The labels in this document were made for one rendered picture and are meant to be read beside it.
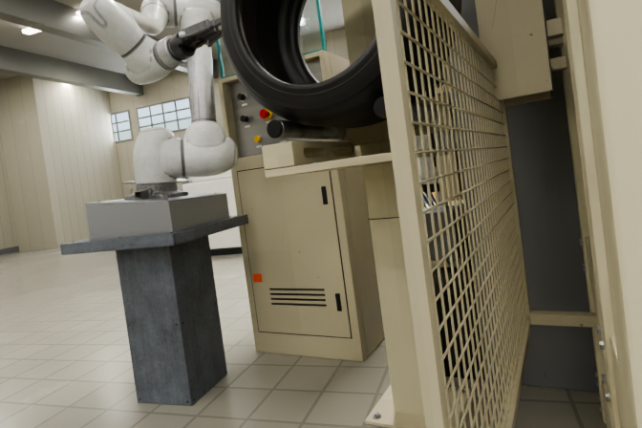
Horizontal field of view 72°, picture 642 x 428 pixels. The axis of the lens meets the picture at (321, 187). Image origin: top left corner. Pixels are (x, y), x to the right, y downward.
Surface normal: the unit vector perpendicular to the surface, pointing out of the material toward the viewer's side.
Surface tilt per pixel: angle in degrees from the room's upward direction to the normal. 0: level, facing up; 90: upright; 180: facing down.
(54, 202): 90
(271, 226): 90
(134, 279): 90
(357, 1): 90
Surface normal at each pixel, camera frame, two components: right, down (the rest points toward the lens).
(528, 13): -0.47, 0.09
